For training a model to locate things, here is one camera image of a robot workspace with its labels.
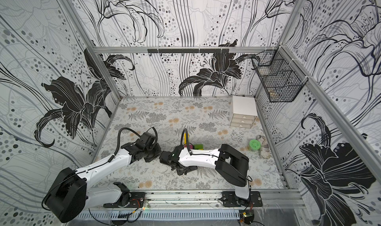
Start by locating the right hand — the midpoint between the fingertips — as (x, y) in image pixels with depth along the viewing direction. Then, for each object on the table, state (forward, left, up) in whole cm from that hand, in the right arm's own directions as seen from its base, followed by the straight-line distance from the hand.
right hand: (188, 168), depth 83 cm
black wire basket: (+46, -56, +29) cm, 78 cm away
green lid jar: (+13, -40, +4) cm, 42 cm away
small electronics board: (-22, -29, -2) cm, 37 cm away
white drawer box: (+30, -35, +14) cm, 48 cm away
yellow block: (+2, -1, +31) cm, 31 cm away
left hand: (+7, +15, +3) cm, 16 cm away
